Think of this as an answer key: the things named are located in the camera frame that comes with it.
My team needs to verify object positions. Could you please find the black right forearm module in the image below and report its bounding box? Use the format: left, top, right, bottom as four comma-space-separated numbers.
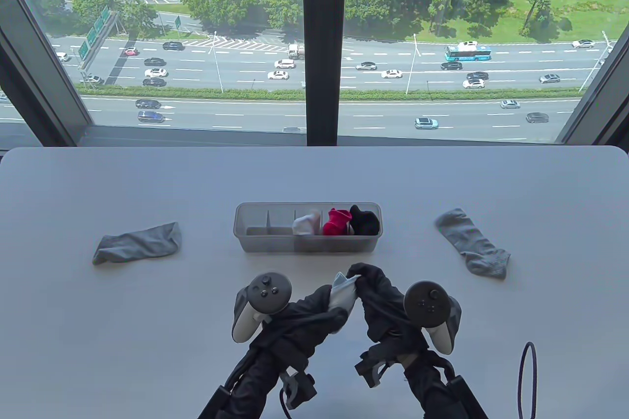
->
445, 375, 489, 419

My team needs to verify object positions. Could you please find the person's right hand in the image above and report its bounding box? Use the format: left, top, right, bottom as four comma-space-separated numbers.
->
346, 263, 428, 347

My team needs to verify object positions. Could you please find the black left forearm module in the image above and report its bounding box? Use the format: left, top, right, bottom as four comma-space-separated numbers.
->
197, 387, 229, 419

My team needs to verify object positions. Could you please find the grey hand controller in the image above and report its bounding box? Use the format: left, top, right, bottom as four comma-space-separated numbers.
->
403, 280, 462, 355
232, 273, 292, 343

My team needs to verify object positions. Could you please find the black sock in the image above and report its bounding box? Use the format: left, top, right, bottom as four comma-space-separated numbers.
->
350, 208, 380, 236
349, 204, 380, 236

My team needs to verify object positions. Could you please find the dark window frame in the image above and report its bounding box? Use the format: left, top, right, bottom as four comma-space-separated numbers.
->
0, 0, 629, 147

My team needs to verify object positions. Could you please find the green road sign gantry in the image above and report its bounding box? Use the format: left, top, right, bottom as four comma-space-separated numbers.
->
76, 6, 121, 90

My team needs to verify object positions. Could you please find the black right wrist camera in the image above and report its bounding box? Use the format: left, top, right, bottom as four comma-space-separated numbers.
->
355, 348, 394, 387

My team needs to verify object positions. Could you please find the person's left hand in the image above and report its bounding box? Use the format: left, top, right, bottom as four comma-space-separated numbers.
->
255, 284, 350, 357

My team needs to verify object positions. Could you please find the grey sock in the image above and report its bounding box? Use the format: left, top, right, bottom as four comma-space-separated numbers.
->
434, 208, 512, 279
93, 222, 183, 266

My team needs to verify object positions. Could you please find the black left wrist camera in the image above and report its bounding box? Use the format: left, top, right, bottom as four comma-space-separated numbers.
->
279, 369, 317, 410

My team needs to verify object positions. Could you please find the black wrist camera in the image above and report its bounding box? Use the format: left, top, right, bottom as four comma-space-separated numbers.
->
355, 348, 394, 387
279, 369, 317, 410

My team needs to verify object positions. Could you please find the clear plastic divided organizer box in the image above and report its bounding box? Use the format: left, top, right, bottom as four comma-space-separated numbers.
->
233, 201, 383, 253

